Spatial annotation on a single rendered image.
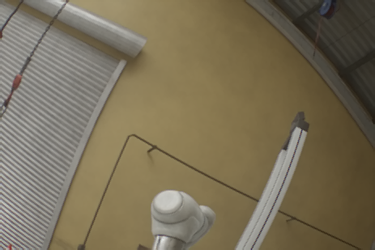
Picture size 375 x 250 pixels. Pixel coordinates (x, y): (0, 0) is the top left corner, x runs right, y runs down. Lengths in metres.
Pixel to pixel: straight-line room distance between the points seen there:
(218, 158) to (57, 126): 2.32
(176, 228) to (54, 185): 5.78
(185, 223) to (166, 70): 6.63
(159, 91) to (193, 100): 0.46
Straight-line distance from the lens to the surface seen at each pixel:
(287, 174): 2.27
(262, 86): 8.98
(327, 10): 8.30
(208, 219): 2.04
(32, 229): 7.45
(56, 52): 8.07
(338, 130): 9.78
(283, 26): 9.58
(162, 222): 1.86
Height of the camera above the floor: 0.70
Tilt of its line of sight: 22 degrees up
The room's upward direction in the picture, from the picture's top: 25 degrees clockwise
